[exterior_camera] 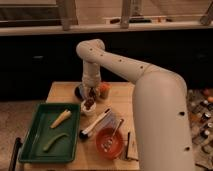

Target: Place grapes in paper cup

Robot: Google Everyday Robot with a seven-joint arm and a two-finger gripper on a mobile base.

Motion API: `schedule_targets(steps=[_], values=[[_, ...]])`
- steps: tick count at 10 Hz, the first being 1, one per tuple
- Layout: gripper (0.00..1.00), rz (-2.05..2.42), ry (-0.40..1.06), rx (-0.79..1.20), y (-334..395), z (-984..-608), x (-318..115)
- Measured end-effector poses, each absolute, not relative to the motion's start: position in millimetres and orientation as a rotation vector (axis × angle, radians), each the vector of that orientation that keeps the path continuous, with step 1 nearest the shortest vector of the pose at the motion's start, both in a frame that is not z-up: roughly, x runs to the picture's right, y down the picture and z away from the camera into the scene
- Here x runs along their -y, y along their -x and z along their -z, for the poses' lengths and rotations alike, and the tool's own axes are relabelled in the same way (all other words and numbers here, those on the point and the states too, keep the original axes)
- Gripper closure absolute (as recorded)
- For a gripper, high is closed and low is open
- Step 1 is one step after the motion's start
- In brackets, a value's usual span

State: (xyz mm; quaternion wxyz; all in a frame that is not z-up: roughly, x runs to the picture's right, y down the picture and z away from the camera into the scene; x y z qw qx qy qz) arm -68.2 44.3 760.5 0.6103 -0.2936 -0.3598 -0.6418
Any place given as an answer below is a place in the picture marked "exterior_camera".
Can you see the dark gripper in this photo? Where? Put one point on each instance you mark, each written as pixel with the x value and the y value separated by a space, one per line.
pixel 82 92

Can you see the dark grape bunch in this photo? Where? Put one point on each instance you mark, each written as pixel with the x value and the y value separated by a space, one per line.
pixel 88 103

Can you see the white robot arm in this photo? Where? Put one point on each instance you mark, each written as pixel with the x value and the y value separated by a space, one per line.
pixel 159 107

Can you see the white paper cup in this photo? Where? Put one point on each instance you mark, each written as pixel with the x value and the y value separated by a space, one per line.
pixel 89 112

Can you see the orange-topped bottle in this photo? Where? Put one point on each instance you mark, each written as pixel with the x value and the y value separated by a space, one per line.
pixel 104 90

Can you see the yellow corn piece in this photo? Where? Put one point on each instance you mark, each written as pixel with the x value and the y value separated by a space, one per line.
pixel 62 117

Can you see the clear plastic bag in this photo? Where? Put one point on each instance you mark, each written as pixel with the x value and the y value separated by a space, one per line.
pixel 110 120

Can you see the green plastic tray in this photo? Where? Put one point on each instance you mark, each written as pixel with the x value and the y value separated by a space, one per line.
pixel 40 132

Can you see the orange bowl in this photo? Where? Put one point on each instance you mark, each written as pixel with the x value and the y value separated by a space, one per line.
pixel 117 145

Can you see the metal whisk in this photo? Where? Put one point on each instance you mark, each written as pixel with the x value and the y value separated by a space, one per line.
pixel 108 143

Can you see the dark flat tool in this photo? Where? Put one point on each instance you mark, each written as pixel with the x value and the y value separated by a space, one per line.
pixel 127 147

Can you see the green cucumber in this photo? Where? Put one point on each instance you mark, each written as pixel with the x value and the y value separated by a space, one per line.
pixel 48 145

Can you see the black handle object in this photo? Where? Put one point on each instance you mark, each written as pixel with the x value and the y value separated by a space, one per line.
pixel 15 151

